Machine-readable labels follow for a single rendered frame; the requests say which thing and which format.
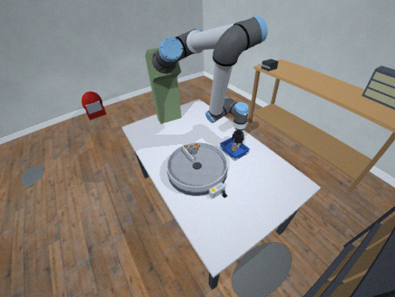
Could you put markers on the grey round turntable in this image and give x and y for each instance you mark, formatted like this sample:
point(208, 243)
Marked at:
point(200, 174)

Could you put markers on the blue crate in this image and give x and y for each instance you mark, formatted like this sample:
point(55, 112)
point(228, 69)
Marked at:
point(235, 155)

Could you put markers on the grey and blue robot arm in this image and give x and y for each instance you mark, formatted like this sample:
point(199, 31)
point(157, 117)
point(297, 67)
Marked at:
point(236, 38)

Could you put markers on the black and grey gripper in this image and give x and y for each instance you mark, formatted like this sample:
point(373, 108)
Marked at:
point(238, 137)

